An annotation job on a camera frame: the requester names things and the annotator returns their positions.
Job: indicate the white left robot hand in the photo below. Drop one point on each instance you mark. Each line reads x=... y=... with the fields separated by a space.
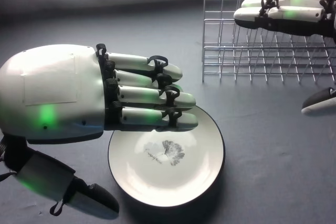
x=52 y=90

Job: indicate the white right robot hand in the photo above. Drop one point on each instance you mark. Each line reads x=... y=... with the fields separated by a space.
x=288 y=14

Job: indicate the white plate with black rim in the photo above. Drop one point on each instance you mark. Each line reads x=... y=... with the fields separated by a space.
x=157 y=176

